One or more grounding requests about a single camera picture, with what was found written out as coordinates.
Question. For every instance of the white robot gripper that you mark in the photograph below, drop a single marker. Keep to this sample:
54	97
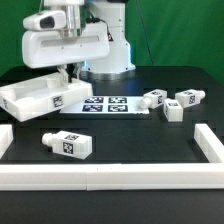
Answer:
49	48

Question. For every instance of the white square tabletop part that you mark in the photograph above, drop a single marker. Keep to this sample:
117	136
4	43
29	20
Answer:
38	96

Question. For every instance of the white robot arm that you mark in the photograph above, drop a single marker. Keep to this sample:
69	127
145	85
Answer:
117	64

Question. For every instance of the white marker tag plate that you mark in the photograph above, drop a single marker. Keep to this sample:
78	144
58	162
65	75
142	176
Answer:
107	105

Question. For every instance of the white U-shaped obstacle fence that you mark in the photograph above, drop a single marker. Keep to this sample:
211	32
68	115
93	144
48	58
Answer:
209	175

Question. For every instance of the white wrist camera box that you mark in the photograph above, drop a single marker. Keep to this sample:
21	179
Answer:
45	20

